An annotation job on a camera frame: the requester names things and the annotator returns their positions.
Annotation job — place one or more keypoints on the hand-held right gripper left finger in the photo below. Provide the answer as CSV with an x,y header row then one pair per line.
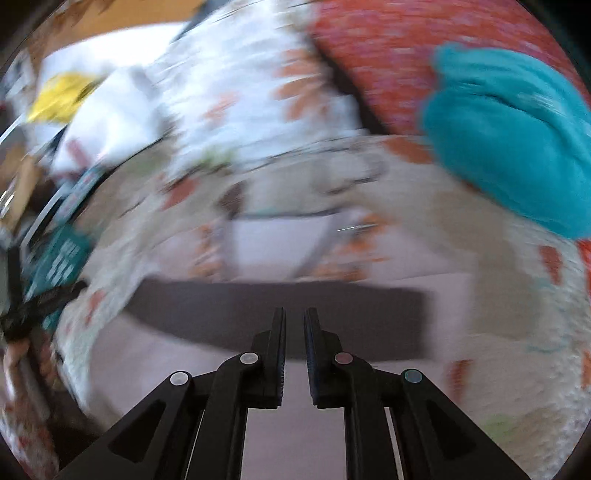
x,y
279,369

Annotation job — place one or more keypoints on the white floral bed sheet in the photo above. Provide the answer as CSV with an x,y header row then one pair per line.
x,y
240,92

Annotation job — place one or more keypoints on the teal cloth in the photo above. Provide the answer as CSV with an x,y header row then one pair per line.
x,y
503,138

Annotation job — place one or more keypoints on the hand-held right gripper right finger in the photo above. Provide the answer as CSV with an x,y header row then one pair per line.
x,y
313,369

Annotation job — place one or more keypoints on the red patterned pillow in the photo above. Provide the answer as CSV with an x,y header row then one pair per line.
x,y
388,55

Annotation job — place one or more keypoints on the wooden headboard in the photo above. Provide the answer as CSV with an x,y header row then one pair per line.
x,y
124,16

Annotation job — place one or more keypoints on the yellow cloth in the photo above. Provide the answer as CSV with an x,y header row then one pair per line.
x,y
60,94

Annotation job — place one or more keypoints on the pale garment with dark waistband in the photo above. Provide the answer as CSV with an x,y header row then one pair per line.
x,y
277,309

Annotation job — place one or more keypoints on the white cloth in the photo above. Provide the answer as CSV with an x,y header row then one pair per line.
x,y
115,120

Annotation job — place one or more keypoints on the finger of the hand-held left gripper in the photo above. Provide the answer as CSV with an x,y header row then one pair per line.
x,y
44,307

